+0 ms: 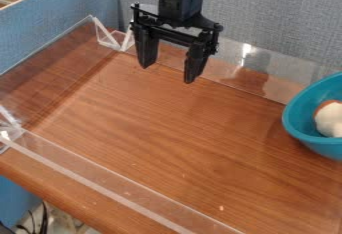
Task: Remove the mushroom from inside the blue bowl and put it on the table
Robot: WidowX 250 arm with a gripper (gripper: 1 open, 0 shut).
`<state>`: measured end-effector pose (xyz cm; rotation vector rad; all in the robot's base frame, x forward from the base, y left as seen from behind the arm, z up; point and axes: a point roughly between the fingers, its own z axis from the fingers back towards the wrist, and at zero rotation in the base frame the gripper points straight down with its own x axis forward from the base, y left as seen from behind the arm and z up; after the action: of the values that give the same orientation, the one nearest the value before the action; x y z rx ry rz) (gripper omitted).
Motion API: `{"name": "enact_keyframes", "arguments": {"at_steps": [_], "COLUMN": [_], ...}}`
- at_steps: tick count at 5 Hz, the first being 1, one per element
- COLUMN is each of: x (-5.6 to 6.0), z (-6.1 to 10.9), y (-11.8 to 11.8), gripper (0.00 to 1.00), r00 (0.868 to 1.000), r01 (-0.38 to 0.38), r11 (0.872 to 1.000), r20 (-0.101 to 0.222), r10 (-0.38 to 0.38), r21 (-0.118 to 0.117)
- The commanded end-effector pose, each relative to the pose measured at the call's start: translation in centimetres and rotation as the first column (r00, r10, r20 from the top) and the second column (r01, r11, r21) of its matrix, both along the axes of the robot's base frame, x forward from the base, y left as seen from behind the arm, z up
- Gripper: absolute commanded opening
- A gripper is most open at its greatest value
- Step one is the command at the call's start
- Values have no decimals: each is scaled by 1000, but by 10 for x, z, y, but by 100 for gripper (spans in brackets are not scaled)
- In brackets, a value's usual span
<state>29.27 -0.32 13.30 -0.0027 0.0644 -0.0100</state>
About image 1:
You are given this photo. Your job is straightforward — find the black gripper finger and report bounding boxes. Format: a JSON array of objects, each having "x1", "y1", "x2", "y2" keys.
[
  {"x1": 184, "y1": 41, "x2": 209, "y2": 84},
  {"x1": 134, "y1": 24, "x2": 159, "y2": 68}
]

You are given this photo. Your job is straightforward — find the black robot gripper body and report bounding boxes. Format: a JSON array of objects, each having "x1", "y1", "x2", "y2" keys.
[{"x1": 131, "y1": 3, "x2": 223, "y2": 55}]

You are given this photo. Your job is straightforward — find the white brown mushroom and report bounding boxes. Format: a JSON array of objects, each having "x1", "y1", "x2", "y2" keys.
[{"x1": 314, "y1": 100, "x2": 342, "y2": 138}]

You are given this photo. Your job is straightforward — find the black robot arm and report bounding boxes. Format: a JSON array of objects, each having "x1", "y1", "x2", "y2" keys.
[{"x1": 131, "y1": 0, "x2": 223, "y2": 84}]

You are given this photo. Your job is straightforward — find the blue plastic bowl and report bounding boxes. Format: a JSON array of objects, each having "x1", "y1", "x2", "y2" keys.
[{"x1": 282, "y1": 72, "x2": 342, "y2": 161}]

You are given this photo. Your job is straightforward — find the clear acrylic left barrier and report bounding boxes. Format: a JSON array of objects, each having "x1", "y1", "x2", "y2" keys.
[{"x1": 0, "y1": 20, "x2": 107, "y2": 126}]

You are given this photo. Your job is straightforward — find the clear acrylic front barrier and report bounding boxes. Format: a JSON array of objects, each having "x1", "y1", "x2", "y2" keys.
[{"x1": 7, "y1": 131, "x2": 245, "y2": 234}]

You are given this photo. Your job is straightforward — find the clear acrylic corner bracket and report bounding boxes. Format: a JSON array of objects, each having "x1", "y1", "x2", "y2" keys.
[{"x1": 92, "y1": 17, "x2": 135, "y2": 52}]

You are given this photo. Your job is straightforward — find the clear acrylic front bracket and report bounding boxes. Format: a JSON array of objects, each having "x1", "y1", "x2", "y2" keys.
[{"x1": 0, "y1": 105, "x2": 23, "y2": 155}]

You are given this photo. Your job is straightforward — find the black cables under table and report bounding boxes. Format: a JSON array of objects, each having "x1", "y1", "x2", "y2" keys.
[{"x1": 0, "y1": 201, "x2": 51, "y2": 234}]

